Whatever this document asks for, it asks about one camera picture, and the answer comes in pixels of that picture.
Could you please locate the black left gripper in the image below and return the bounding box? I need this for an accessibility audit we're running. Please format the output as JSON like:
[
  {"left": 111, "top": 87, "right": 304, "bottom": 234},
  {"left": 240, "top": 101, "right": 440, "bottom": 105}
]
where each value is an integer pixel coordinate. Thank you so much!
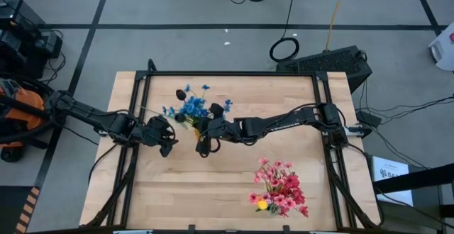
[{"left": 141, "top": 112, "right": 186, "bottom": 158}]

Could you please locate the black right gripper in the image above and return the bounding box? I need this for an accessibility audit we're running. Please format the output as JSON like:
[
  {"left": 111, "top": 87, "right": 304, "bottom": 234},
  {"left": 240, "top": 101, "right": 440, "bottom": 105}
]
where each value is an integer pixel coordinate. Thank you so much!
[{"left": 193, "top": 102, "right": 231, "bottom": 158}]

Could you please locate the pink artificial flower bunch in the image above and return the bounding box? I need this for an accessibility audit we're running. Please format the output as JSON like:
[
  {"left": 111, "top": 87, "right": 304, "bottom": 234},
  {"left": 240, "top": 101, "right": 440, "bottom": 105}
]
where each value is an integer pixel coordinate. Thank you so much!
[{"left": 248, "top": 157, "right": 296, "bottom": 216}]

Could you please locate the red artificial flower bunch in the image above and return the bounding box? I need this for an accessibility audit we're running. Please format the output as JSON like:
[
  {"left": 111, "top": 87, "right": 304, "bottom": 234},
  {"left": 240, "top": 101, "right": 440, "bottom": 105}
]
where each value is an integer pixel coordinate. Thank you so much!
[{"left": 269, "top": 172, "right": 310, "bottom": 218}]

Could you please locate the black computer tower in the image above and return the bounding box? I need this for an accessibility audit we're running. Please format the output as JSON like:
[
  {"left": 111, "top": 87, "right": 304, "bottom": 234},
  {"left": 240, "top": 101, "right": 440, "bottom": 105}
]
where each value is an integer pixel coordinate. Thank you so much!
[{"left": 275, "top": 45, "right": 373, "bottom": 94}]

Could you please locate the orange vacuum cleaner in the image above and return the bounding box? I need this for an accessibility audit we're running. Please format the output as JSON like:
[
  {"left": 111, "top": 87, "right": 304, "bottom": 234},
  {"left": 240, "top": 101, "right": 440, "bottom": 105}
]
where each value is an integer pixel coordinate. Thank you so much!
[{"left": 0, "top": 79, "right": 47, "bottom": 163}]

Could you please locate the black power adapter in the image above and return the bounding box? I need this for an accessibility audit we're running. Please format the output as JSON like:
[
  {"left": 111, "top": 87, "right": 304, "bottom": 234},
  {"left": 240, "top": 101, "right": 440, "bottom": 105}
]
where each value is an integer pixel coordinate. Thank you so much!
[{"left": 355, "top": 110, "right": 383, "bottom": 128}]

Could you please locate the black mat with orange stripes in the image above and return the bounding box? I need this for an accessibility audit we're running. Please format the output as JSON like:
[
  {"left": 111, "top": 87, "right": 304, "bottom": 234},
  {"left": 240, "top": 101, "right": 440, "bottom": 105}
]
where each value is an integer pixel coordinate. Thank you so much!
[{"left": 0, "top": 186, "right": 40, "bottom": 234}]

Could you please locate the black electronics box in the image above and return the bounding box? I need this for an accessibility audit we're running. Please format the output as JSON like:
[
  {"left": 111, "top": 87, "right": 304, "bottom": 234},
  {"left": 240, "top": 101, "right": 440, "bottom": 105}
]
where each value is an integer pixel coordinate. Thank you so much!
[{"left": 0, "top": 28, "right": 64, "bottom": 79}]

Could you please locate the white printed sign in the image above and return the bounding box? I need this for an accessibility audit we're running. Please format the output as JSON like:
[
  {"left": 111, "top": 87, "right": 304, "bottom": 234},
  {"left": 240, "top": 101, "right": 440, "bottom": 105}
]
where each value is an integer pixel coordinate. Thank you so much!
[{"left": 370, "top": 155, "right": 414, "bottom": 206}]

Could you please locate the black equipment case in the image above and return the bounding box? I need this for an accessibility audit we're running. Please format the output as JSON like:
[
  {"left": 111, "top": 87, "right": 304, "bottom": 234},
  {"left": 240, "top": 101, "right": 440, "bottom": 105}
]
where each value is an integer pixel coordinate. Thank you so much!
[{"left": 0, "top": 0, "right": 46, "bottom": 33}]

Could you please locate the black beam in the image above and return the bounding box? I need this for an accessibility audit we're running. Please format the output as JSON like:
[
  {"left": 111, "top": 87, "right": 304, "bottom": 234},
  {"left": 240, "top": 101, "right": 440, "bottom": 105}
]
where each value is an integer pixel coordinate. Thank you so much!
[{"left": 372, "top": 162, "right": 454, "bottom": 194}]

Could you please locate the white box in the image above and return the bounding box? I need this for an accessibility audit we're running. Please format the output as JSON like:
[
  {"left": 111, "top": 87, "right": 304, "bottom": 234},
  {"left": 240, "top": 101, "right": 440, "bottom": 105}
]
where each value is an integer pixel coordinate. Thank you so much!
[{"left": 428, "top": 21, "right": 454, "bottom": 72}]

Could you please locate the black arm base cable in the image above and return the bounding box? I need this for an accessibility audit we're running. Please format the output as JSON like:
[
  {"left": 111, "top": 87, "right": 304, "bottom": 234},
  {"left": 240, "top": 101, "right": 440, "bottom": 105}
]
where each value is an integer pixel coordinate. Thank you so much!
[{"left": 87, "top": 142, "right": 120, "bottom": 184}]

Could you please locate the black cable coil with lead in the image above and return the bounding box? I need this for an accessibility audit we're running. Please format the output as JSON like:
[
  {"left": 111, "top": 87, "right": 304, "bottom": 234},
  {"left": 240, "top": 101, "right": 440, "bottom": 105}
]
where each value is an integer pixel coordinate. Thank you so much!
[{"left": 268, "top": 0, "right": 301, "bottom": 63}]

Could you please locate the black cable tangle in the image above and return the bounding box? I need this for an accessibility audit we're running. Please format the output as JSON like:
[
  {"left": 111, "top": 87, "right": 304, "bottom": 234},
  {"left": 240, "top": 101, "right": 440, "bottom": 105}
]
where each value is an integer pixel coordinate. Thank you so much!
[{"left": 42, "top": 30, "right": 67, "bottom": 86}]

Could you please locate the black vacuum hose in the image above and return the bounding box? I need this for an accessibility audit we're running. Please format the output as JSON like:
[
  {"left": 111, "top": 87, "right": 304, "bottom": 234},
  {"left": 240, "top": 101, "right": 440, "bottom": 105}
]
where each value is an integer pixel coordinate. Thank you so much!
[{"left": 0, "top": 71, "right": 65, "bottom": 145}]

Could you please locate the yellow cable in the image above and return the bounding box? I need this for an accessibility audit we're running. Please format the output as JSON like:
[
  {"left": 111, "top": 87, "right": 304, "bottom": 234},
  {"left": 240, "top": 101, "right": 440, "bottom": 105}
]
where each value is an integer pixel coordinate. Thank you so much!
[{"left": 324, "top": 0, "right": 351, "bottom": 52}]

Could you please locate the black cable bundle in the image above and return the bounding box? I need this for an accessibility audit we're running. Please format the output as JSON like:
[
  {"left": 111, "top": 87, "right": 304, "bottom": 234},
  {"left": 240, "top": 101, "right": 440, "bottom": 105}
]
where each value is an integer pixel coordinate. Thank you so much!
[{"left": 354, "top": 79, "right": 454, "bottom": 120}]

